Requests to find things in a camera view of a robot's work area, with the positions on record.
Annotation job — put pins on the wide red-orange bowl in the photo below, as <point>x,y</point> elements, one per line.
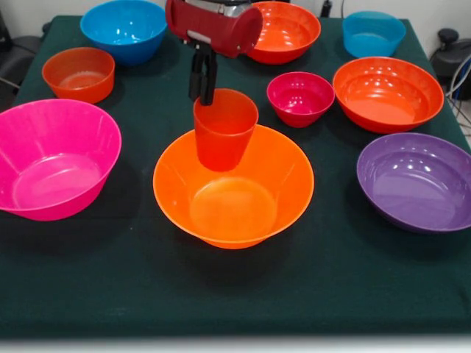
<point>386,95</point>
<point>290,36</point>

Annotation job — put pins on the black office chair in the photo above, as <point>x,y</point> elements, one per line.
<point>452,55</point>

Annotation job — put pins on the large yellow-orange bowl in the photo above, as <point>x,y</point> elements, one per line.
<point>232,213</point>

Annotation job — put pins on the orange cup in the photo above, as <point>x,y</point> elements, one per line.
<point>224,139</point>

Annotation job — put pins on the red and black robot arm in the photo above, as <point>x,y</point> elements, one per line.
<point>221,4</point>

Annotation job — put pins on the dark green tablecloth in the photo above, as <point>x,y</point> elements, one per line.
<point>235,287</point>

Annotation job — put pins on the small light blue bowl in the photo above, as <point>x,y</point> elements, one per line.
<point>371,46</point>

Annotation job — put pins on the small magenta bowl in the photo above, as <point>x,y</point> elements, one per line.
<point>300,97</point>

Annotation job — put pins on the large blue bowl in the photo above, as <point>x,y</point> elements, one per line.
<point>123,25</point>

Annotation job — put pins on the wide purple bowl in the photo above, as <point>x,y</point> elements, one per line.
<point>412,184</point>

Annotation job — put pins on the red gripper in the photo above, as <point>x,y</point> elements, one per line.
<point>213,31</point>

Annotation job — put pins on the grey office chair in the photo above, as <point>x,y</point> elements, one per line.
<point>22,51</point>

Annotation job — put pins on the large pink bowl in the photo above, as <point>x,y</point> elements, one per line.
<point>55,180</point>

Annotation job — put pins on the small orange bowl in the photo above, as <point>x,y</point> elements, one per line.
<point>81,88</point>

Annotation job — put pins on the black cylindrical plug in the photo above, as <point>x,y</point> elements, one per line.
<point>326,8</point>

